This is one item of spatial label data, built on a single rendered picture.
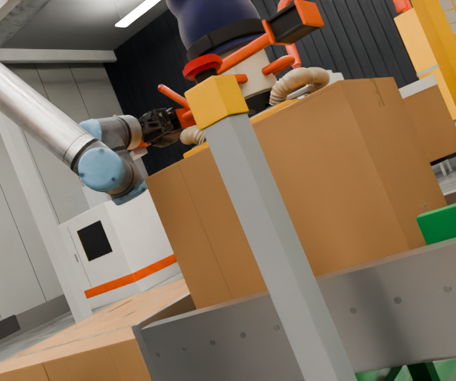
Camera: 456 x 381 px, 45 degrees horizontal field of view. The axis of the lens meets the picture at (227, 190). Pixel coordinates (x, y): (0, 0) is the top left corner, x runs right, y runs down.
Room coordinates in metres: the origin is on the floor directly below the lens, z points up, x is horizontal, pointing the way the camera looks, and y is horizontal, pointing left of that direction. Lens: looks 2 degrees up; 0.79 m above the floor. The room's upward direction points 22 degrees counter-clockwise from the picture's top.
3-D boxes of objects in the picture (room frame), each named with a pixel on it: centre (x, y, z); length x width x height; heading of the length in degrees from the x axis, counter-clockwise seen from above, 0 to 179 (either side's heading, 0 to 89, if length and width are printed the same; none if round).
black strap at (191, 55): (1.44, -0.15, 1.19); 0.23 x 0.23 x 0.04
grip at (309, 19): (1.06, -0.24, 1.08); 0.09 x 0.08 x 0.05; 145
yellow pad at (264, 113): (1.37, -0.09, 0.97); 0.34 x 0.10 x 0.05; 55
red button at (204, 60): (0.92, -0.04, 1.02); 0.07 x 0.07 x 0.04
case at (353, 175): (1.45, -0.16, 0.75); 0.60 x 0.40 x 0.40; 56
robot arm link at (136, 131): (1.41, 0.19, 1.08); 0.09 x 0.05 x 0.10; 55
